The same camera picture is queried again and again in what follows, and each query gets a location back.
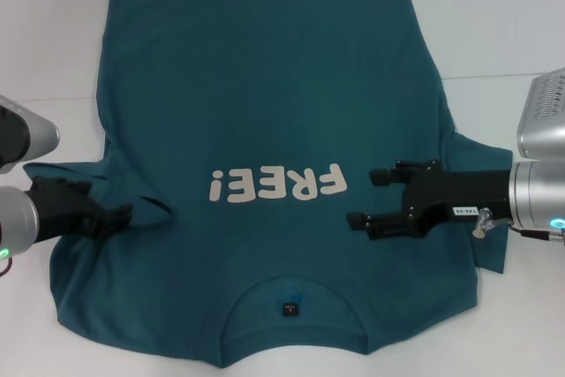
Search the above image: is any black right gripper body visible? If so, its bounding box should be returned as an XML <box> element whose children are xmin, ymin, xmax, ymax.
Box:
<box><xmin>403</xmin><ymin>162</ymin><xmax>511</xmax><ymax>239</ymax></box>

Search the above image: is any teal t-shirt with FREE print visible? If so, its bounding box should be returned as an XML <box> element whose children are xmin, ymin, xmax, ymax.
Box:
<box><xmin>21</xmin><ymin>0</ymin><xmax>516</xmax><ymax>345</ymax></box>

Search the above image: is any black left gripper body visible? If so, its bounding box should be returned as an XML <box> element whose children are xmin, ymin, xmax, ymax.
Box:
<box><xmin>24</xmin><ymin>176</ymin><xmax>98</xmax><ymax>242</ymax></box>

